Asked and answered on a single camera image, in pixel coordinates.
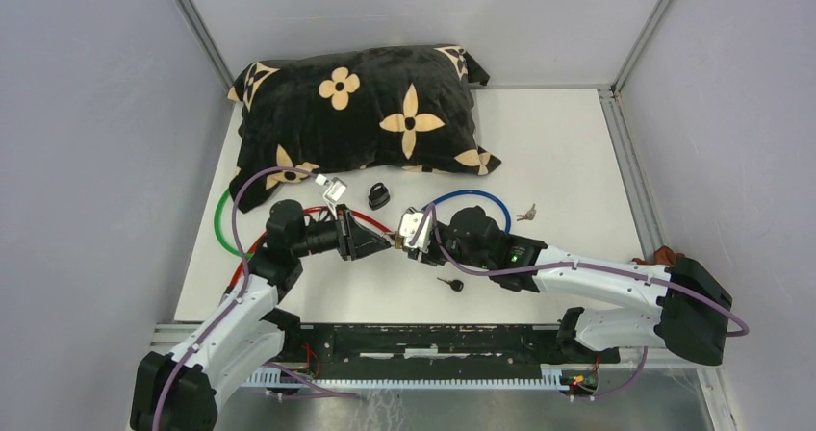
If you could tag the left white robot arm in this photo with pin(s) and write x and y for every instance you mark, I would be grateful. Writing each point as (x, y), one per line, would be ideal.
(186, 388)

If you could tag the brown cloth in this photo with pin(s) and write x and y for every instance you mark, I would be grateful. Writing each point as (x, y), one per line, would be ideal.
(663, 256)

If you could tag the black floral pillow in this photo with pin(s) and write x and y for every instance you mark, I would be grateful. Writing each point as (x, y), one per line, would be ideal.
(404, 106)

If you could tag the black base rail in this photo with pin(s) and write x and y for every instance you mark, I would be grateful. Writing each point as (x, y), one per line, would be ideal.
(438, 356)

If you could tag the green cable lock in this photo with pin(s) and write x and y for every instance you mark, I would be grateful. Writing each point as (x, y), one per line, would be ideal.
(224, 243)

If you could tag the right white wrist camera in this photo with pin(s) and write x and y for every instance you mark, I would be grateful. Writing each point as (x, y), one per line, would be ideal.
(411, 223)

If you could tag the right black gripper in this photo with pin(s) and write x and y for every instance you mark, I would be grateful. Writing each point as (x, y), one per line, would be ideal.
(428, 257)

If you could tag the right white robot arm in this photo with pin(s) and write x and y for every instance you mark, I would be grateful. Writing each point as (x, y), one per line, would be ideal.
(680, 307)

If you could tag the red cable lock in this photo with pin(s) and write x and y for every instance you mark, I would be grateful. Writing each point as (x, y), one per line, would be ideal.
(289, 237)

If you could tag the black head key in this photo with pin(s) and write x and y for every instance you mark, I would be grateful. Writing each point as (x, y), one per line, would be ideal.
(455, 284)

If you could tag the loose keys right side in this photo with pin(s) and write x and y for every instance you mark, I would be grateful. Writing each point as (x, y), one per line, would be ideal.
(528, 215)

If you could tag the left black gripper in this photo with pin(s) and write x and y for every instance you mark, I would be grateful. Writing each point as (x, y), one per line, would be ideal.
(355, 240)

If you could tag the blue cable lock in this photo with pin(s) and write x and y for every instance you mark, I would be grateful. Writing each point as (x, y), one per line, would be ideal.
(467, 198)

